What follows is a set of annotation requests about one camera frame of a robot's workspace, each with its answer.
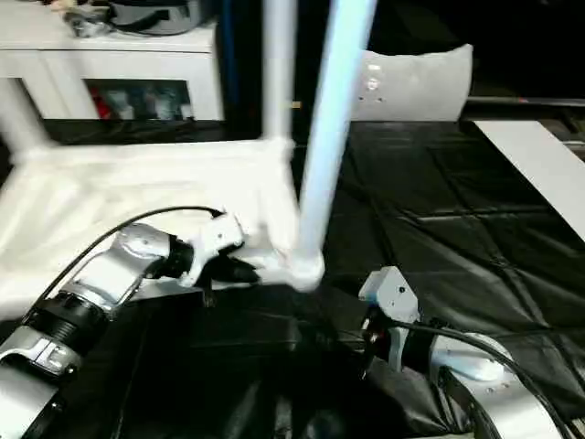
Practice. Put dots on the white plastic table top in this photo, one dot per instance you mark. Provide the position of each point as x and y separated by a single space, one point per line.
114 174

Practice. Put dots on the white plastic table leg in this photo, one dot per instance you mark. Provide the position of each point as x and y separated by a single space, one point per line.
18 114
279 68
329 137

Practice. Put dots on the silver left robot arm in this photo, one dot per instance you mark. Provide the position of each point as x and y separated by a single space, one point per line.
114 270

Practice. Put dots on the black floor mat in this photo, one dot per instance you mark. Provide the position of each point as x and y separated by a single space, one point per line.
457 228

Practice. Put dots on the white flat panel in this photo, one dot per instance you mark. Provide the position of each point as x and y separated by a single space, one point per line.
535 164

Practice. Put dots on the white glass-door cabinet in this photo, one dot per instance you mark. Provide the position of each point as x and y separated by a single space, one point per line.
114 59

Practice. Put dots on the grey printed cushion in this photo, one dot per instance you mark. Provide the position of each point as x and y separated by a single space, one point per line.
411 87

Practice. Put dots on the grey round bag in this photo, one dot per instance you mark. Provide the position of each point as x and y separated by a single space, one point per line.
155 16

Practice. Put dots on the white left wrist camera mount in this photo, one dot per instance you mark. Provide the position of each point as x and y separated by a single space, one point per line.
219 238

